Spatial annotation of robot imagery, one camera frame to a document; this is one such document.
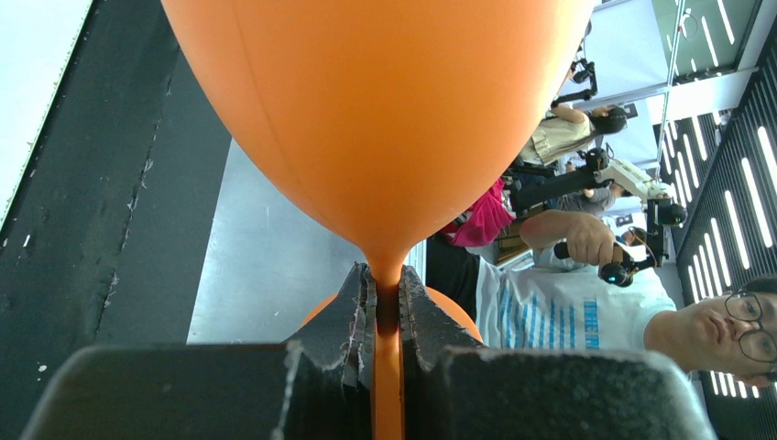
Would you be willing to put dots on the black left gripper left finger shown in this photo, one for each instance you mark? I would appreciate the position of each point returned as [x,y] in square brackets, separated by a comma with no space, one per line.
[313,385]

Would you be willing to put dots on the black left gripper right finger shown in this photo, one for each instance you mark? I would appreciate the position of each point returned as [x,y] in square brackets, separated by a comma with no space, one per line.
[456,388]

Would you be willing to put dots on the orange wine glass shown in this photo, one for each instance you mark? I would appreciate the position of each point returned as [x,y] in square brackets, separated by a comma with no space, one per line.
[381,120]

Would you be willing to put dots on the person in white shirt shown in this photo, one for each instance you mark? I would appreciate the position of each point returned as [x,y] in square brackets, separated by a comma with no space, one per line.
[561,303]

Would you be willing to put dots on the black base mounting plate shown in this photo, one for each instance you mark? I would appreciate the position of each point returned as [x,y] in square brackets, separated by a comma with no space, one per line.
[106,240]

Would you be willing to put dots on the person in beige top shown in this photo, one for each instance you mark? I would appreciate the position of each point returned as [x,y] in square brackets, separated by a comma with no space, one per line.
[570,130]

